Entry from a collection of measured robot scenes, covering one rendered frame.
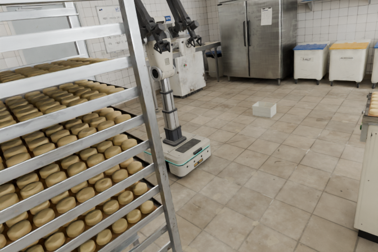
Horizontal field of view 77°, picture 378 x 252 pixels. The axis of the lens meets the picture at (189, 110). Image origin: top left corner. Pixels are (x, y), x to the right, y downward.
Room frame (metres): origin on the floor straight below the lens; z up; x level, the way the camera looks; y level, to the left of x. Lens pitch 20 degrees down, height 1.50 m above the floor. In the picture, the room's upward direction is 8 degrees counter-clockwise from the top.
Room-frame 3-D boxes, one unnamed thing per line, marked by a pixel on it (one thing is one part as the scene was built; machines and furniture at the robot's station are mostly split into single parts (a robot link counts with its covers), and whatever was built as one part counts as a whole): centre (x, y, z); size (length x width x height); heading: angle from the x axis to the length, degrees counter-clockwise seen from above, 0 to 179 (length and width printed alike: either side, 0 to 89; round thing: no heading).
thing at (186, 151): (2.40, 0.20, 0.24); 0.68 x 0.53 x 0.41; 45
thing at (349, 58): (4.29, -3.06, 0.38); 0.64 x 0.54 x 0.77; 136
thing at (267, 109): (3.38, -1.15, 0.08); 0.30 x 0.22 x 0.16; 47
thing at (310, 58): (4.74, -2.60, 0.38); 0.64 x 0.54 x 0.77; 138
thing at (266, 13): (4.82, -1.72, 1.39); 0.22 x 0.03 x 0.31; 45
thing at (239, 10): (5.42, -1.72, 1.03); 1.40 x 0.90 x 2.05; 45
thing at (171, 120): (2.40, 0.21, 0.45); 0.13 x 0.13 x 0.40; 45
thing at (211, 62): (6.47, -0.92, 0.33); 0.54 x 0.53 x 0.66; 45
